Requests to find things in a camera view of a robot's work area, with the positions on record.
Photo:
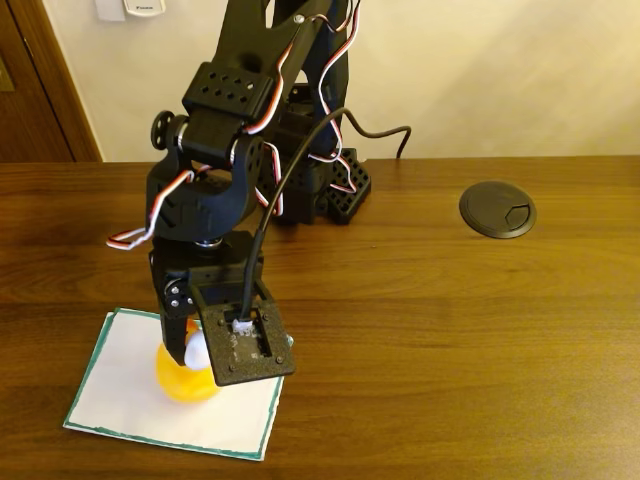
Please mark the yellow rubber duck toy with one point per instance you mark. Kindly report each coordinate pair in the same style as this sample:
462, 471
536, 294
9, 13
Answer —
185, 385

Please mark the black round desk grommet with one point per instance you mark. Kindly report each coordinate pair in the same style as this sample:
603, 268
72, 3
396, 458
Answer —
492, 210

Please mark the brown wooden door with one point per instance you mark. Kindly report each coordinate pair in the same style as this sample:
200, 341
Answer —
30, 100

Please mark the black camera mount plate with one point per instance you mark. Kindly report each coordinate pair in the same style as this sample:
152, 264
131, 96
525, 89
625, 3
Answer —
255, 360

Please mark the white paper sheet green border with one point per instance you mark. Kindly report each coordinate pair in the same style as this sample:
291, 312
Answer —
125, 400

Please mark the white wall controller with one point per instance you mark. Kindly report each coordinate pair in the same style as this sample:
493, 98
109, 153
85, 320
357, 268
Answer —
144, 6

